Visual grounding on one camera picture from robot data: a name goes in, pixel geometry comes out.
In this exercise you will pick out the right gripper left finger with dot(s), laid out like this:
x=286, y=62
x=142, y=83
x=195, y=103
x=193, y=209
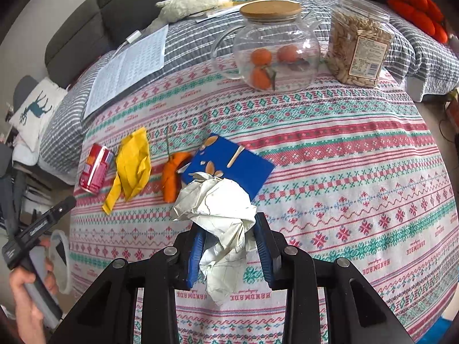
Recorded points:
x=105, y=313

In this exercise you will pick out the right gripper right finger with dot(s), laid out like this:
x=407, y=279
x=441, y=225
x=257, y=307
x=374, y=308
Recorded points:
x=355, y=311

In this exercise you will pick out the yellow wrapper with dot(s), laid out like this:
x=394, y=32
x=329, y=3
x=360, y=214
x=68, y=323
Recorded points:
x=133, y=165

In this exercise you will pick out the blue snack bag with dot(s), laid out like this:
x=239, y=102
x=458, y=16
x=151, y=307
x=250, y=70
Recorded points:
x=225, y=159

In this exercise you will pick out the white plastic trash bin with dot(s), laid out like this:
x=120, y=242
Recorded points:
x=59, y=254

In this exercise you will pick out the person's left hand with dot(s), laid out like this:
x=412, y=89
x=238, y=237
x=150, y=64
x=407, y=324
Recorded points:
x=29, y=318

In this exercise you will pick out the white deer pillow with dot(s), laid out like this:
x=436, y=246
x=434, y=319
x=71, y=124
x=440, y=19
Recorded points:
x=34, y=114

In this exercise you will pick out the patterned christmas tablecloth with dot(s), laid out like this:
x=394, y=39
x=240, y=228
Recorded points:
x=357, y=174

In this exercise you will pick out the orange peel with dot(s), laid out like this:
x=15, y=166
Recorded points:
x=170, y=182

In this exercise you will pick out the grey folding chair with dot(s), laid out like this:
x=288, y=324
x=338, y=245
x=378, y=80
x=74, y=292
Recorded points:
x=22, y=90

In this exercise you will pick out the white printed paper sheet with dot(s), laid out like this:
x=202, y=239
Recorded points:
x=133, y=64

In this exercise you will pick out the dark grey sofa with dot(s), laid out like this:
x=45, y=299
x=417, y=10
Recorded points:
x=94, y=28

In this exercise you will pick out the clear jar of nuts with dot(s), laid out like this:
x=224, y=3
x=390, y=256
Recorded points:
x=359, y=41

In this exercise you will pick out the glass teapot with oranges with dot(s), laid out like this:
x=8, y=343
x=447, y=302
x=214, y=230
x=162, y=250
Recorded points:
x=275, y=49

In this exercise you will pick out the white plush toy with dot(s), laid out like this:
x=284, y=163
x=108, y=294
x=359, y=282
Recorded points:
x=172, y=11

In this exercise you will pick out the red orange cushion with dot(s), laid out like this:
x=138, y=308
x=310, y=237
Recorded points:
x=424, y=14

